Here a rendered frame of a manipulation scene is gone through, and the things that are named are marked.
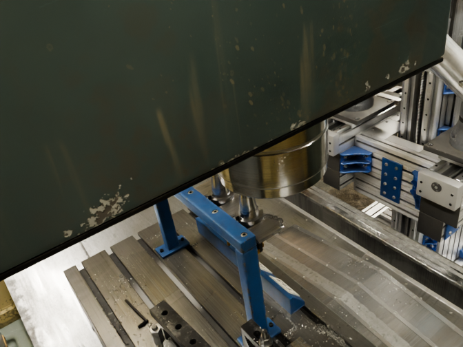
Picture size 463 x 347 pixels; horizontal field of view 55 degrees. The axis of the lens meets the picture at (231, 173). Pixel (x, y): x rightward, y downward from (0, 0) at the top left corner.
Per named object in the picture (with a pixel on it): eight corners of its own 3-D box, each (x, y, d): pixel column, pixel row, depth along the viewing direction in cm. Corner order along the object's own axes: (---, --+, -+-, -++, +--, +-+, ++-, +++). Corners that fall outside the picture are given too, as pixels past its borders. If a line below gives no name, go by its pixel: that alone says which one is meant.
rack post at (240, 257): (268, 318, 113) (256, 229, 97) (282, 332, 109) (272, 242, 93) (236, 341, 108) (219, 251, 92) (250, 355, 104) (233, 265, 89)
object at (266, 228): (269, 217, 98) (269, 215, 97) (286, 228, 94) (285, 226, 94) (244, 232, 95) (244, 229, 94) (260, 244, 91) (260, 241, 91)
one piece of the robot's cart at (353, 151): (354, 163, 182) (354, 144, 178) (371, 171, 176) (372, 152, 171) (339, 172, 178) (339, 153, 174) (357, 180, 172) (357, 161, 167)
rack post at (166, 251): (182, 236, 144) (162, 159, 129) (190, 244, 141) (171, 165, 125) (155, 250, 140) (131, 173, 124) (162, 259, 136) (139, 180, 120)
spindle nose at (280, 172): (196, 166, 66) (181, 92, 60) (282, 130, 72) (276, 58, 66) (258, 217, 54) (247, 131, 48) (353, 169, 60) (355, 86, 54)
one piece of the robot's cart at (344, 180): (375, 149, 206) (376, 131, 202) (393, 156, 199) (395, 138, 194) (321, 181, 190) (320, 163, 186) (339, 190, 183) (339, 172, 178)
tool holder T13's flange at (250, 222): (231, 220, 100) (229, 212, 99) (253, 209, 102) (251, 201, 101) (247, 235, 95) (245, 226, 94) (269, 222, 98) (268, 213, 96)
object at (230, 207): (240, 197, 106) (240, 194, 105) (253, 206, 102) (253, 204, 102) (216, 210, 103) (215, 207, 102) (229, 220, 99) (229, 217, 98)
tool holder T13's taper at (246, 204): (235, 212, 98) (231, 187, 95) (251, 204, 100) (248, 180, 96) (246, 222, 95) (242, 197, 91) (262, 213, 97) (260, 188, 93)
